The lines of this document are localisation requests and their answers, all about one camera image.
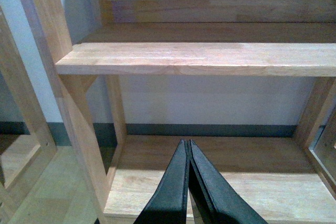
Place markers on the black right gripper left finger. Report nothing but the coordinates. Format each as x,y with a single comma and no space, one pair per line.
169,202

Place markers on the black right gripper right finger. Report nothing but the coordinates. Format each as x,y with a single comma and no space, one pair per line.
215,198

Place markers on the neighbouring wooden shelf unit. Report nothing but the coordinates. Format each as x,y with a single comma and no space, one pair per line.
27,145

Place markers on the light wooden shelf unit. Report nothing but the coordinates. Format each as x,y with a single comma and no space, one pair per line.
280,177

